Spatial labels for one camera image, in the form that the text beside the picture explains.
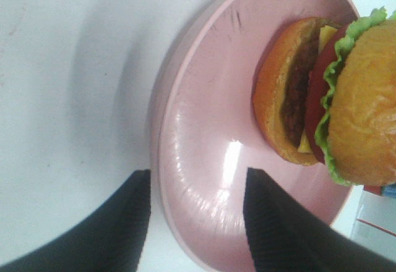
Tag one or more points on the white box with colours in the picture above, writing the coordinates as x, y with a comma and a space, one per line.
375, 220

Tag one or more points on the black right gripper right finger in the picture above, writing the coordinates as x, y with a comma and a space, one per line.
284, 236

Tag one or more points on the burger with lettuce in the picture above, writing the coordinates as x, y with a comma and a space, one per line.
326, 94

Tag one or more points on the pink round plate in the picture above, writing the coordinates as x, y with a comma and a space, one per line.
204, 136

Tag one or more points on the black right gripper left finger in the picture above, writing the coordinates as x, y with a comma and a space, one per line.
110, 239

